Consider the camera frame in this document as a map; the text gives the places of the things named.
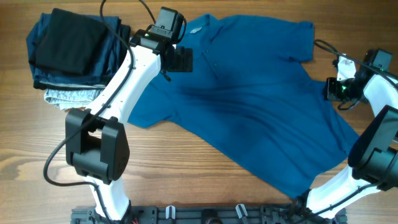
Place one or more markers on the folded light grey garment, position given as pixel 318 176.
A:
pixel 67 99

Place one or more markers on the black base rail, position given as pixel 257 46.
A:
pixel 264 214

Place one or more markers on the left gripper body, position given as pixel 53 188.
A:
pixel 180 63

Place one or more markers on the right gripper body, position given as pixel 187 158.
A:
pixel 340 91

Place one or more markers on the folded dark blue garment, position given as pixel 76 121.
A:
pixel 106 60

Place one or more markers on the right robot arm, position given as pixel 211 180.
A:
pixel 372 162

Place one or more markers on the blue polo shirt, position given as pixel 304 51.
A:
pixel 249 96

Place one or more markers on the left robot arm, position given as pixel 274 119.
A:
pixel 98 148

